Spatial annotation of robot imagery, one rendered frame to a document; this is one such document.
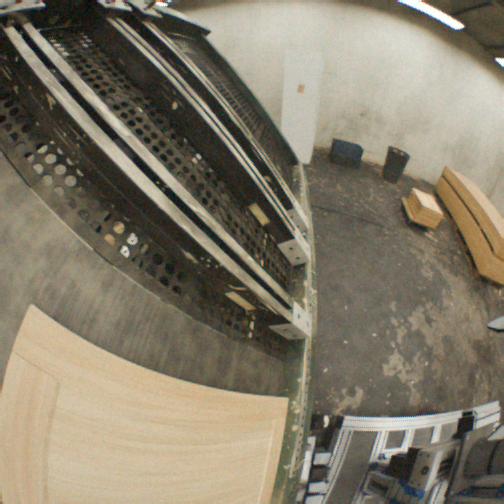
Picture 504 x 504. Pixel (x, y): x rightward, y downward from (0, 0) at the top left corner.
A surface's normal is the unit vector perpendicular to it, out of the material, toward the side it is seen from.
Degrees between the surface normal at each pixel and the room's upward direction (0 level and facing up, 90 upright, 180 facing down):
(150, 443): 55
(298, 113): 90
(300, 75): 90
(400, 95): 90
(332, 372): 0
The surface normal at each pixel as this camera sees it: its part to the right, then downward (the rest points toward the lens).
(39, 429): 0.81, -0.27
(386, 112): -0.33, 0.72
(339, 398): 0.00, -0.65
